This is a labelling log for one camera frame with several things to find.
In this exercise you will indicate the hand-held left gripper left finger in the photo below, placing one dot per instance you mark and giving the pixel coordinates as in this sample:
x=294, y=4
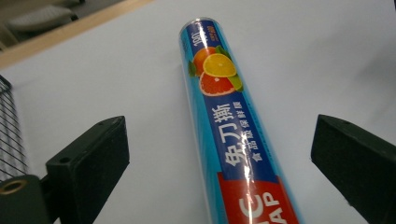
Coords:
x=90, y=161

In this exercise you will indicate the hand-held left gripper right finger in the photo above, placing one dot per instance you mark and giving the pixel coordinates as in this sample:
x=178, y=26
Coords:
x=358, y=161

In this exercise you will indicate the blue cling film roll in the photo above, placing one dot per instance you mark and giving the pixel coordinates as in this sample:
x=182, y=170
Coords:
x=230, y=130

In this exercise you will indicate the grey chair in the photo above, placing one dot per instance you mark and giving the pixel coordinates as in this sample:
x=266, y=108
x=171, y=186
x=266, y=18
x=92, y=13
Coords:
x=40, y=17

